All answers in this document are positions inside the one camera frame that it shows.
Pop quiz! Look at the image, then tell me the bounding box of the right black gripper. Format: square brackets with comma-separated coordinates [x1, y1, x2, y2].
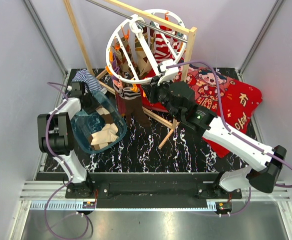
[142, 74, 181, 121]

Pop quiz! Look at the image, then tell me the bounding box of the dark brown striped sock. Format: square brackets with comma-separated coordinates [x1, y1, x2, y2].
[113, 80, 126, 117]

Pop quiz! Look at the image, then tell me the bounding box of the purple striped sock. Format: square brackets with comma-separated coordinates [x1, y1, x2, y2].
[109, 51, 118, 69]

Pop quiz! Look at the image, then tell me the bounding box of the white round sock hanger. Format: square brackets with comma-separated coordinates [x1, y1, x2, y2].
[106, 14, 188, 85]

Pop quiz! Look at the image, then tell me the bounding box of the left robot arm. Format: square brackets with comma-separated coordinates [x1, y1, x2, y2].
[37, 81, 97, 198]

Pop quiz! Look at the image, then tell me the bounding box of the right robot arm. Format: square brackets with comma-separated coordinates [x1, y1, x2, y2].
[141, 76, 287, 198]

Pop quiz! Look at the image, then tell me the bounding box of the pile of socks in basket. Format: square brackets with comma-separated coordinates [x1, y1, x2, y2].
[88, 106, 119, 151]

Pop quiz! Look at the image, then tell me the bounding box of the orange clothes peg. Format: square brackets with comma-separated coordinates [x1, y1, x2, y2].
[129, 84, 140, 93]

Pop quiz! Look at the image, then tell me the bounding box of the blue striped cloth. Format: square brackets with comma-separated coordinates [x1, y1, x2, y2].
[71, 69, 107, 96]

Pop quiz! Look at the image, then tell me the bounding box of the brown beige striped sock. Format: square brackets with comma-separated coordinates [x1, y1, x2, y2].
[135, 37, 152, 79]

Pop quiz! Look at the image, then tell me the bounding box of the blue plastic basket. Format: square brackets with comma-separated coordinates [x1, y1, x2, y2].
[71, 92, 127, 154]

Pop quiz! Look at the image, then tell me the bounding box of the red white striped sock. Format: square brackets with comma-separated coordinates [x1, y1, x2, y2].
[154, 32, 178, 64]

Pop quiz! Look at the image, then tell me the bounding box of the red cartoon blanket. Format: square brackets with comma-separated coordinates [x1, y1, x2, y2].
[138, 53, 263, 159]

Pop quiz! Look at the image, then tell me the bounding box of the metal hanging rod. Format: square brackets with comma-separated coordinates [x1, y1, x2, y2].
[85, 0, 188, 42]

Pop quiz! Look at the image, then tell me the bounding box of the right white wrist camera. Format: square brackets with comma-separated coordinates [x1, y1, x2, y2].
[157, 59, 179, 86]

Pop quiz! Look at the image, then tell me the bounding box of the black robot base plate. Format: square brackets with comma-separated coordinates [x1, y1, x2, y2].
[65, 173, 242, 211]

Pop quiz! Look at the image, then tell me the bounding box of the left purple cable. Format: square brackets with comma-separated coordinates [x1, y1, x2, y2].
[43, 81, 93, 237]

